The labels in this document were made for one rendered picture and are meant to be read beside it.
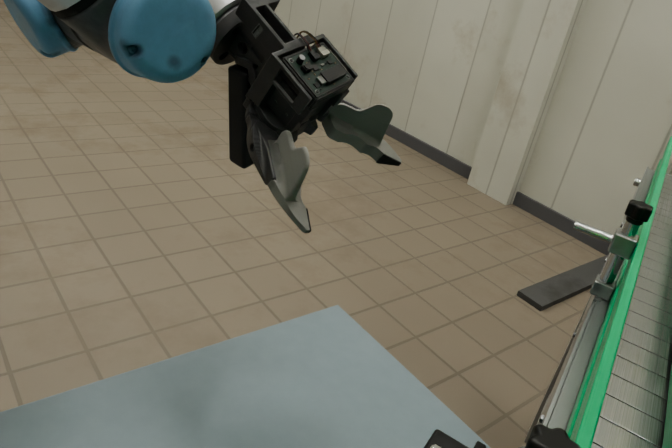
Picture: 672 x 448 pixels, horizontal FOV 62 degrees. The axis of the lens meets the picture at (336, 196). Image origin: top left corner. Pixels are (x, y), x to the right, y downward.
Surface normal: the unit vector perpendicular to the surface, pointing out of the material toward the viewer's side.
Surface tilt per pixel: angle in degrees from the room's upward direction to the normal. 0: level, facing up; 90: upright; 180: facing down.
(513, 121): 90
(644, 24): 90
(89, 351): 0
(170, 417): 0
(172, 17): 87
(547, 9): 90
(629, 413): 0
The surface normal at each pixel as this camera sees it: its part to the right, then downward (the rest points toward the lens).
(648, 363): 0.18, -0.89
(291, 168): -0.85, -0.06
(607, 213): -0.78, 0.13
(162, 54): 0.68, 0.36
